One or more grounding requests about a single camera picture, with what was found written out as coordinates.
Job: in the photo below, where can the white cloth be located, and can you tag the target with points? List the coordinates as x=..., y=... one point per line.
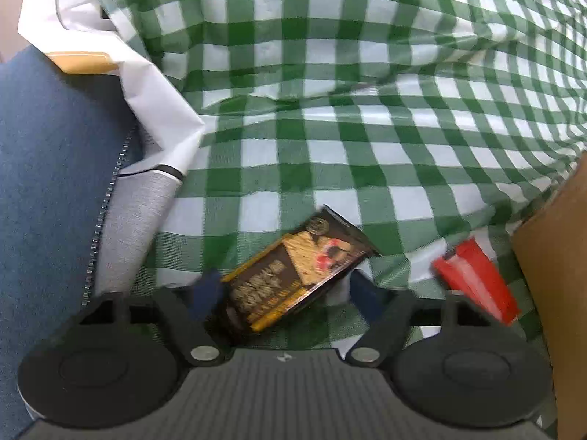
x=151, y=101

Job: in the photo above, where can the dark brown cracker packet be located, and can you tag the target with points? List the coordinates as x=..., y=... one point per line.
x=293, y=275

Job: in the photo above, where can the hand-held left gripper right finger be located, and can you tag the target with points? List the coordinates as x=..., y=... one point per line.
x=367, y=298

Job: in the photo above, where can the brown cardboard box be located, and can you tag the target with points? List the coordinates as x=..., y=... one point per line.
x=559, y=284

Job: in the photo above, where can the green checked cloth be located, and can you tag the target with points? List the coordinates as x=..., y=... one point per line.
x=367, y=123

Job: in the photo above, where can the blue sofa cushion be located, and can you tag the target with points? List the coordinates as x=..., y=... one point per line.
x=46, y=169

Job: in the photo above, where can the grey zippered cushion cover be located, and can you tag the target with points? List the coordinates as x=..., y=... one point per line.
x=133, y=220

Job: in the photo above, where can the yellow pad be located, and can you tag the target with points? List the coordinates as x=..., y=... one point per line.
x=82, y=62

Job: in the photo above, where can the small red snack packet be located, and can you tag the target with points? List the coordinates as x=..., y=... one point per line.
x=477, y=279

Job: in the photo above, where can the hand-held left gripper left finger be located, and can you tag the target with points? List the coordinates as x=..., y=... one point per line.
x=206, y=293

